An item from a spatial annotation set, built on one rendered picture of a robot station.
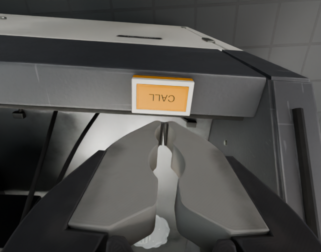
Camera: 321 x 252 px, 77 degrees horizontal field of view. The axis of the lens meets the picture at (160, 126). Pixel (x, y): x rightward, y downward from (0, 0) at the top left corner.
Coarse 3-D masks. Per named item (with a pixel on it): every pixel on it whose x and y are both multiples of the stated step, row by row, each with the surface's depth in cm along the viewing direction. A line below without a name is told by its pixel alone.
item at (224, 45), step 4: (4, 16) 71; (8, 16) 73; (12, 16) 75; (16, 16) 77; (44, 16) 91; (100, 20) 91; (156, 24) 92; (188, 28) 78; (196, 32) 61; (200, 32) 62; (200, 36) 52; (204, 36) 50; (208, 36) 50; (216, 40) 43; (216, 44) 38; (220, 44) 36; (224, 44) 37; (228, 44) 37; (224, 48) 33; (228, 48) 32; (232, 48) 32; (236, 48) 33
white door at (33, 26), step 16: (0, 16) 59; (32, 16) 84; (0, 32) 32; (16, 32) 33; (32, 32) 34; (48, 32) 36; (64, 32) 37; (80, 32) 39; (96, 32) 41; (112, 32) 44; (128, 32) 46; (144, 32) 49; (160, 32) 52; (176, 32) 56; (192, 32) 60
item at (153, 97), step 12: (144, 84) 16; (156, 84) 16; (144, 96) 17; (156, 96) 17; (168, 96) 17; (180, 96) 17; (144, 108) 17; (156, 108) 17; (168, 108) 17; (180, 108) 17
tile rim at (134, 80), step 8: (136, 80) 16; (144, 80) 16; (152, 80) 16; (160, 80) 16; (168, 80) 16; (176, 80) 16; (184, 80) 16; (192, 88) 16; (136, 112) 17; (144, 112) 17; (152, 112) 17; (160, 112) 17; (168, 112) 17; (176, 112) 17; (184, 112) 17
